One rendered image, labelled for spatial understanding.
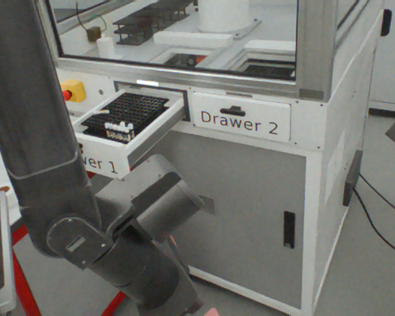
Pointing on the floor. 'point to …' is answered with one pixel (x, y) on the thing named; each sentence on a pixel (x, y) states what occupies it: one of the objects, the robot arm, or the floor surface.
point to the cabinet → (266, 205)
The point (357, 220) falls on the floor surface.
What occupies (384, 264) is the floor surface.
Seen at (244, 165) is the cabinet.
